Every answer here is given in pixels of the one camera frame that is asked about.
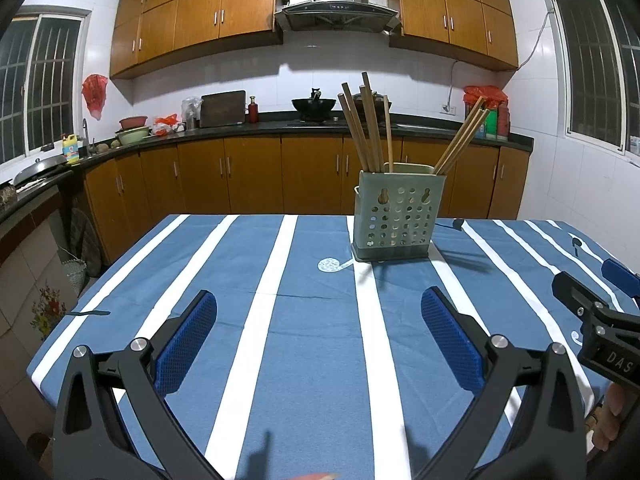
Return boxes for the red bag over boxes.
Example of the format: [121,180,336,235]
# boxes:
[462,85,511,141]

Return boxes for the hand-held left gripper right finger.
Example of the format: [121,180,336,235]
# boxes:
[414,286,587,480]

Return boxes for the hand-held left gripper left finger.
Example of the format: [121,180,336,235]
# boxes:
[52,289,222,480]

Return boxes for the gas stove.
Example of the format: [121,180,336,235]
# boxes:
[287,115,401,129]

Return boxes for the wooden base cabinets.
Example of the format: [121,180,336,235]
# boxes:
[82,132,531,266]

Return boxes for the blue white striped tablecloth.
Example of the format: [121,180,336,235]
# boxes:
[26,213,640,480]

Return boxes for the dark stone countertop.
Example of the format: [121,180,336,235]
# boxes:
[0,110,535,221]

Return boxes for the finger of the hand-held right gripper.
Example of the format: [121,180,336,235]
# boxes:
[551,271,627,318]
[601,258,640,307]

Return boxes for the dark pot with lid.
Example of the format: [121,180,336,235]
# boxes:
[351,91,393,116]

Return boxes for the clear plastic bag with jars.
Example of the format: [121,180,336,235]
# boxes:
[181,97,203,131]

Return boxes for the yellow detergent bottle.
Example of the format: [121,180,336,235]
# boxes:
[61,133,81,165]

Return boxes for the hanging red plastic bag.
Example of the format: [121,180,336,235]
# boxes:
[81,74,109,121]

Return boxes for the large window with white frame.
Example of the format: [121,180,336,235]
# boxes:
[544,0,640,153]

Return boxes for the wooden wall cabinets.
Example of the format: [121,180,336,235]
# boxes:
[109,0,519,80]

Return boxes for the green perforated utensil holder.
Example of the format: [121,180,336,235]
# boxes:
[351,162,446,262]

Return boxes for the green basin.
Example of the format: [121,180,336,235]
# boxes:
[115,127,152,146]

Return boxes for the small red plastic bag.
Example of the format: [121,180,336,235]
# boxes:
[152,114,180,136]

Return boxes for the woven basket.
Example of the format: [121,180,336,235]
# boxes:
[62,255,88,297]

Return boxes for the black wok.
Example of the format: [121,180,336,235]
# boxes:
[291,88,338,122]

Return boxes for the person's right hand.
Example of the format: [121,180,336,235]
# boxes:
[590,382,626,454]

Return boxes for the floral printed cardboard box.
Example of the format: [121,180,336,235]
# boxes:
[29,284,68,342]

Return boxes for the large lidded metal pan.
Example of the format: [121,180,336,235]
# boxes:
[12,155,68,186]

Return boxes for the wall socket with cable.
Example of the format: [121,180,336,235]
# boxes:
[440,60,461,116]

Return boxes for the dark wooden cutting board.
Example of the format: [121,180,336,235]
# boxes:
[200,90,247,128]

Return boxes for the barred window with white frame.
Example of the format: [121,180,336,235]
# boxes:
[0,7,91,163]

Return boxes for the bunch of wooden chopsticks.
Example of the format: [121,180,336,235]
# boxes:
[338,72,492,176]

